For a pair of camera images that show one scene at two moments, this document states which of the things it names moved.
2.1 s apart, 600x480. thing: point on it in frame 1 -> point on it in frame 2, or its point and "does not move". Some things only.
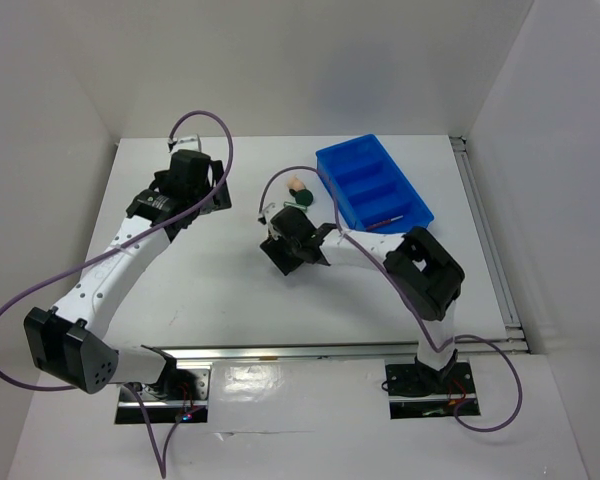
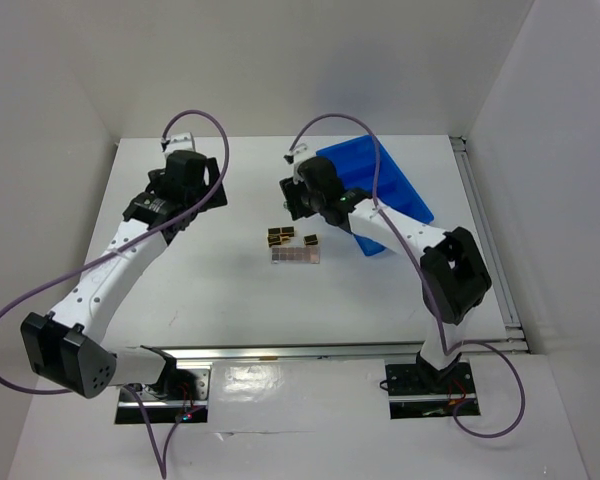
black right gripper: [274, 248] -> [291, 191]
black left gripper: [221, 201] does not move
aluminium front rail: [183, 352] does not move
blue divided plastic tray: [374, 193] does not move
